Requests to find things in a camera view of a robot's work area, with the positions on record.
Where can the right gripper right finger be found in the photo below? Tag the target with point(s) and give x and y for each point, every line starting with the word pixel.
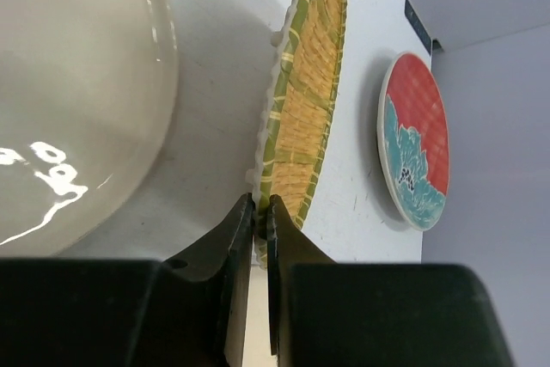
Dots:
pixel 325 313

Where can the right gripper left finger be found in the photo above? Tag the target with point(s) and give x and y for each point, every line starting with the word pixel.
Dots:
pixel 188 310

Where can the round yellow green woven plate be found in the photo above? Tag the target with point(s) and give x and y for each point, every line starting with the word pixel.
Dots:
pixel 296 121

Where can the red plate blue flower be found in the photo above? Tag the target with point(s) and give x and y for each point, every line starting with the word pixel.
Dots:
pixel 413 141

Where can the cream blue plate with sprig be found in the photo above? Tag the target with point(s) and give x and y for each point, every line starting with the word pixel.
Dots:
pixel 88 88

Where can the blue label sticker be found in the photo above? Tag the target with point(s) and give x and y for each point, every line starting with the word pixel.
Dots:
pixel 418 26

